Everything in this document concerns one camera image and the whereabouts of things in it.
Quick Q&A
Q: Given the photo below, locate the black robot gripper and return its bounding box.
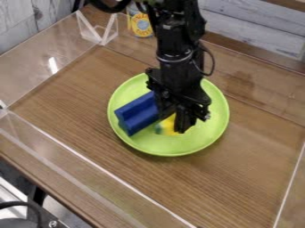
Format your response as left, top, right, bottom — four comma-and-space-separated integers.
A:
146, 57, 213, 134

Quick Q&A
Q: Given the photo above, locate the blue foam block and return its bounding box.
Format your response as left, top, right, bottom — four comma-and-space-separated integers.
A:
114, 92, 158, 136

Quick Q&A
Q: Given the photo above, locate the yellow toy banana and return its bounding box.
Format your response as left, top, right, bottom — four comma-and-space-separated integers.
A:
156, 114, 180, 135

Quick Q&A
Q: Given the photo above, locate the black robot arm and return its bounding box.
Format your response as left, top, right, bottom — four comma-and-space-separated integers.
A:
89, 0, 212, 134

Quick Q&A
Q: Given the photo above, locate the green round plate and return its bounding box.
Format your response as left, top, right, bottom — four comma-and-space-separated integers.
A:
108, 73, 231, 157

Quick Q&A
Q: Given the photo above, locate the clear acrylic corner bracket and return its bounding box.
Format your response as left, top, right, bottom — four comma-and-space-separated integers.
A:
77, 11, 118, 46

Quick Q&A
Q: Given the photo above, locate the clear acrylic tray wall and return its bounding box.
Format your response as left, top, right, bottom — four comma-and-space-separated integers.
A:
0, 108, 196, 228

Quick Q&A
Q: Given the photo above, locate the black metal table bracket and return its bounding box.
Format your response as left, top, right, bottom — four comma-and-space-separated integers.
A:
29, 186, 69, 228

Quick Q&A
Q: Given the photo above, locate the black cable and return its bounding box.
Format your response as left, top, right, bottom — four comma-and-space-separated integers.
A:
0, 200, 43, 228

